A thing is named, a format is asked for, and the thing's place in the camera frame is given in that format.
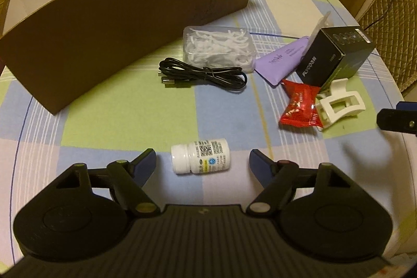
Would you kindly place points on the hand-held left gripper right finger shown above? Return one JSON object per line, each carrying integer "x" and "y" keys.
{"x": 260, "y": 164}

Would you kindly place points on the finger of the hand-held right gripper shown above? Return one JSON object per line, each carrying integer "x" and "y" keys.
{"x": 395, "y": 121}

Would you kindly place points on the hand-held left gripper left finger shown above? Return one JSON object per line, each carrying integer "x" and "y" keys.
{"x": 146, "y": 164}

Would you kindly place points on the white pill bottle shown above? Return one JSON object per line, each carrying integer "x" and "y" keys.
{"x": 202, "y": 156}

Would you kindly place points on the white hair claw clip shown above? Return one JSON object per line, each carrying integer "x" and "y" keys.
{"x": 340, "y": 89}

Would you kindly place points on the black product box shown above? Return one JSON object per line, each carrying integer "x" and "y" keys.
{"x": 329, "y": 59}

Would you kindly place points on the clear box of floss picks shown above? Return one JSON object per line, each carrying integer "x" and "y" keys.
{"x": 218, "y": 46}

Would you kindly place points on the large brown cardboard box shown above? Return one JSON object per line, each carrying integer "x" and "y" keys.
{"x": 130, "y": 20}

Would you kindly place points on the plaid tablecloth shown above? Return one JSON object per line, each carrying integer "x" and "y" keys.
{"x": 228, "y": 121}

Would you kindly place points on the red candy packet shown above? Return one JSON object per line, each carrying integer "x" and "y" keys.
{"x": 299, "y": 103}

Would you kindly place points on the quilted chair cushion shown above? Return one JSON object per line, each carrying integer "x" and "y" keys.
{"x": 391, "y": 24}

